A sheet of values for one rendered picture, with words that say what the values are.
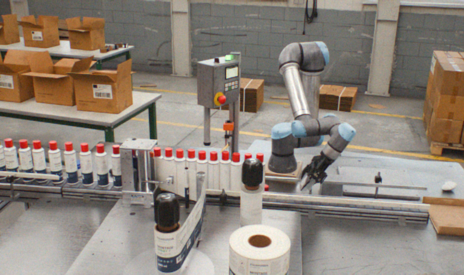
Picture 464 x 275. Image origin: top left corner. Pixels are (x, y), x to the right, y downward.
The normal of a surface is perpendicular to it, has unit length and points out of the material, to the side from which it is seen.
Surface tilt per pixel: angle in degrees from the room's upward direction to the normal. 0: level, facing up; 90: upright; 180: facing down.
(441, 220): 0
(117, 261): 0
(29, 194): 90
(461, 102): 88
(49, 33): 88
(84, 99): 90
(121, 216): 0
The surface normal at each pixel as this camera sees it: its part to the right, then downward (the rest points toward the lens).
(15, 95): -0.28, 0.31
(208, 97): -0.66, 0.25
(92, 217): 0.02, -0.94
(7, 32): 0.97, 0.10
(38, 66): 0.93, -0.13
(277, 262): 0.48, 0.31
